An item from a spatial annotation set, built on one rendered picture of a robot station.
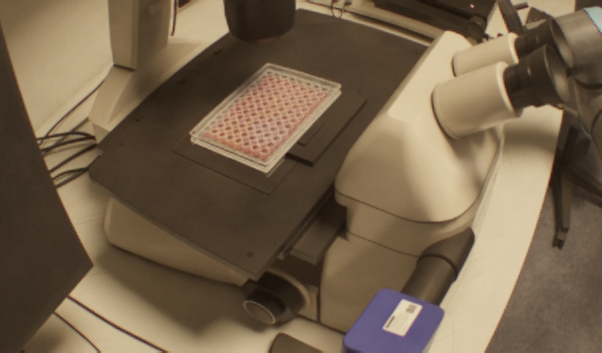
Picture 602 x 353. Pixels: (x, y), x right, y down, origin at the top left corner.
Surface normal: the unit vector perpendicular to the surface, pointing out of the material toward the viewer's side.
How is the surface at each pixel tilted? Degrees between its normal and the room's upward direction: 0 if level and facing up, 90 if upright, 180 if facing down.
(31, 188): 86
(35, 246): 86
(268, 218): 0
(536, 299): 0
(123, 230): 48
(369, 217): 90
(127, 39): 90
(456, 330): 0
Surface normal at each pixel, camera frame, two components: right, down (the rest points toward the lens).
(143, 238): -0.42, -0.03
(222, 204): -0.05, -0.73
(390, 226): -0.54, 0.60
